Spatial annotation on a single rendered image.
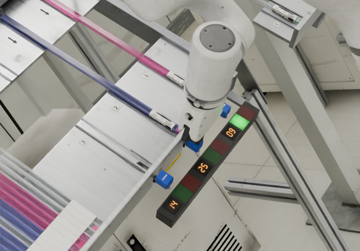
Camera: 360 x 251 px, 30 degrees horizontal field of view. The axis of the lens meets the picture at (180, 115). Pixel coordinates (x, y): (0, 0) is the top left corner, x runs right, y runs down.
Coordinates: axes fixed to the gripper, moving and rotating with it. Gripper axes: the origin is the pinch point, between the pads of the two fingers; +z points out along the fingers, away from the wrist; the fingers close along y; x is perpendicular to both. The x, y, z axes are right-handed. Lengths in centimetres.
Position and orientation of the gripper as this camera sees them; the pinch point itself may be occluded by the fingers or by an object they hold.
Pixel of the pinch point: (195, 134)
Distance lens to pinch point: 139.7
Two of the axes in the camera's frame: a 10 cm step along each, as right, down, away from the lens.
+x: -8.2, -5.3, 2.4
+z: -1.0, 5.4, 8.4
